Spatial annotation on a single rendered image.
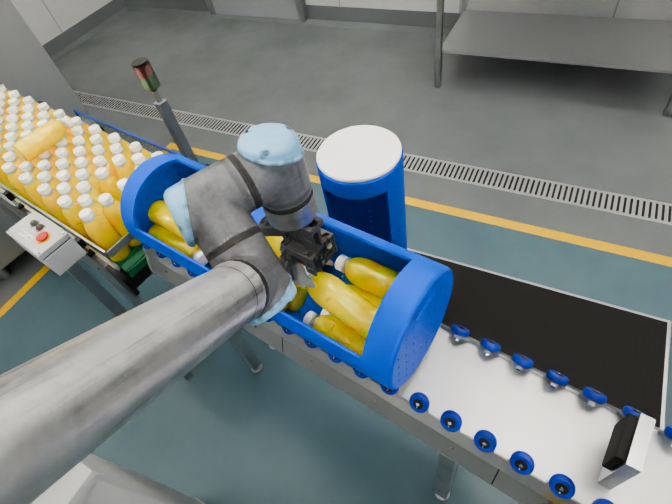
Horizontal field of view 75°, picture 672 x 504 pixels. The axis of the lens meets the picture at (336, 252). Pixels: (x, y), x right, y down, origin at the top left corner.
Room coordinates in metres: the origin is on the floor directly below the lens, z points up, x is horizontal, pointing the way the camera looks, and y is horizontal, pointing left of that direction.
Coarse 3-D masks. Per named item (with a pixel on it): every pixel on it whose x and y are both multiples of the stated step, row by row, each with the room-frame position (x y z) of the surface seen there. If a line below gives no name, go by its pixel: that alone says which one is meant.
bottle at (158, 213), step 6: (156, 204) 0.96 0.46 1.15; (162, 204) 0.96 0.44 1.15; (150, 210) 0.95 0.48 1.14; (156, 210) 0.94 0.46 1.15; (162, 210) 0.93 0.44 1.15; (168, 210) 0.93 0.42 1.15; (150, 216) 0.94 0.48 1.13; (156, 216) 0.93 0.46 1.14; (162, 216) 0.92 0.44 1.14; (168, 216) 0.91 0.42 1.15; (156, 222) 0.93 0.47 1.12; (162, 222) 0.91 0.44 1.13; (168, 222) 0.89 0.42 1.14; (174, 222) 0.88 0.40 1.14; (168, 228) 0.89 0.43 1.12; (174, 228) 0.87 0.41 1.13; (180, 234) 0.85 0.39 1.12
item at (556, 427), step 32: (288, 352) 0.57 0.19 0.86; (448, 352) 0.43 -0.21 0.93; (480, 352) 0.41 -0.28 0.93; (352, 384) 0.43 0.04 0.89; (416, 384) 0.37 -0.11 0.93; (448, 384) 0.36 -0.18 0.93; (480, 384) 0.34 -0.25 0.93; (512, 384) 0.32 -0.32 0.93; (544, 384) 0.30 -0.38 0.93; (384, 416) 0.35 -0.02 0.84; (480, 416) 0.27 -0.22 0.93; (512, 416) 0.26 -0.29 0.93; (544, 416) 0.24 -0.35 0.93; (576, 416) 0.23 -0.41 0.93; (608, 416) 0.21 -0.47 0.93; (448, 448) 0.24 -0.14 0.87; (512, 448) 0.20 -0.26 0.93; (544, 448) 0.18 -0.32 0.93; (576, 448) 0.17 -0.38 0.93; (512, 480) 0.14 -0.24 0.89; (544, 480) 0.13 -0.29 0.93; (576, 480) 0.11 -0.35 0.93; (640, 480) 0.09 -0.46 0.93
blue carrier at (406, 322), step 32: (160, 160) 1.04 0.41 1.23; (192, 160) 1.07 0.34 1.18; (128, 192) 0.97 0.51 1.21; (160, 192) 1.04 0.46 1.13; (128, 224) 0.93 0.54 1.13; (352, 256) 0.70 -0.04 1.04; (384, 256) 0.64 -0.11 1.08; (416, 256) 0.53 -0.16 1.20; (416, 288) 0.44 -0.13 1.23; (448, 288) 0.50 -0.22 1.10; (288, 320) 0.51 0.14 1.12; (384, 320) 0.40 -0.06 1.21; (416, 320) 0.40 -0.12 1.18; (352, 352) 0.39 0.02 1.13; (384, 352) 0.36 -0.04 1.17; (416, 352) 0.40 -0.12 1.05; (384, 384) 0.33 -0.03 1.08
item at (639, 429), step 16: (624, 416) 0.18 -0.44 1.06; (640, 416) 0.17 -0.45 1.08; (624, 432) 0.15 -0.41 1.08; (640, 432) 0.14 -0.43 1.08; (608, 448) 0.14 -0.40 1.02; (624, 448) 0.13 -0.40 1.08; (640, 448) 0.12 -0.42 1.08; (608, 464) 0.11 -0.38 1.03; (624, 464) 0.10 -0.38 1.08; (640, 464) 0.10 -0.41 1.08; (608, 480) 0.10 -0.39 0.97; (624, 480) 0.09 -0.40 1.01
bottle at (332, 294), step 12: (312, 276) 0.55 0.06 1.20; (324, 276) 0.54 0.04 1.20; (312, 288) 0.52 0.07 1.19; (324, 288) 0.51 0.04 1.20; (336, 288) 0.51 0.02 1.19; (348, 288) 0.52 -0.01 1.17; (324, 300) 0.50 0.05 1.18; (336, 300) 0.49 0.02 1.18; (348, 300) 0.49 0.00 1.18; (360, 300) 0.49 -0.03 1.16; (336, 312) 0.48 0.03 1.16; (348, 312) 0.47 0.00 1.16; (360, 312) 0.46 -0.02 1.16; (372, 312) 0.46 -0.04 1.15; (348, 324) 0.45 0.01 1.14; (360, 324) 0.44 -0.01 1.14
